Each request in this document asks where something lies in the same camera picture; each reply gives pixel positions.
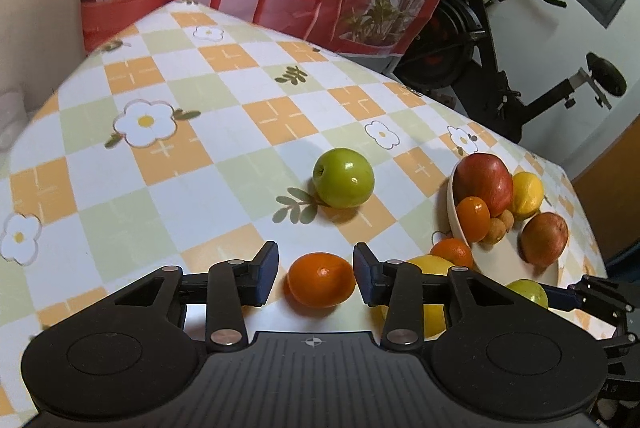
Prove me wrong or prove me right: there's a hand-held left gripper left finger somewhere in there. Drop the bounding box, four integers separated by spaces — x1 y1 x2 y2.
112 240 280 354

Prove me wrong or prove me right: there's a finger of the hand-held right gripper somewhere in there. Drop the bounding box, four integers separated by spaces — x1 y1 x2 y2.
569 274 640 326
542 285 591 310

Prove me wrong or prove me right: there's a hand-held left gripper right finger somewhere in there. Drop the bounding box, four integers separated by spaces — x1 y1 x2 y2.
352 242 521 354

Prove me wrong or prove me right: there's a green apple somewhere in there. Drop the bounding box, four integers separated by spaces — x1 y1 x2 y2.
313 148 375 209
506 279 549 310

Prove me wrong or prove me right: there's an orange mandarin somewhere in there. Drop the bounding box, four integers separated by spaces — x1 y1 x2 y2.
430 238 474 270
287 252 357 308
456 196 491 243

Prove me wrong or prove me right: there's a red pomegranate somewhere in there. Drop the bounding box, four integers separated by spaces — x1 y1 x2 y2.
520 212 570 268

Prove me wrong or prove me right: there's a beige round plate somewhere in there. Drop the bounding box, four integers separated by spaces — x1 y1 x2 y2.
446 160 571 289

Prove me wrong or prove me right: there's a small yellow lemon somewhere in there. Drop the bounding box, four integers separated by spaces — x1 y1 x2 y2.
510 171 545 216

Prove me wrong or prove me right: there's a red apple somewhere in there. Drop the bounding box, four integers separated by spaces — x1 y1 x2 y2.
452 153 515 218

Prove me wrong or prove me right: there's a large yellow lemon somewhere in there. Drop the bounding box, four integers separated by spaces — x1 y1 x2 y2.
380 255 456 339

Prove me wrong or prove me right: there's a wooden door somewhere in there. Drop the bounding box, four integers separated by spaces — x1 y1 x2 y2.
570 113 640 274

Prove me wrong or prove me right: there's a checkered flower tablecloth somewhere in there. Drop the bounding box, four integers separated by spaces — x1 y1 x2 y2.
0 0 608 428

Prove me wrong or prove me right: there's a black exercise bike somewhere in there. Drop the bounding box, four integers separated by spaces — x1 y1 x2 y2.
392 0 628 144

